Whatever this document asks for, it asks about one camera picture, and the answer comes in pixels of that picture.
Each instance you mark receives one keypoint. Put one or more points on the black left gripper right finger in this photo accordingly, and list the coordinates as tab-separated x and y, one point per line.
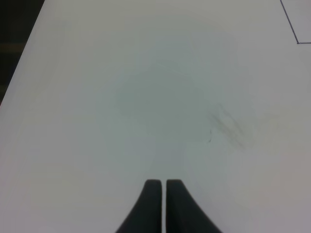
183	214

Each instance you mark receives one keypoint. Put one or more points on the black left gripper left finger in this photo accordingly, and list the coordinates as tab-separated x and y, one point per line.
146	215

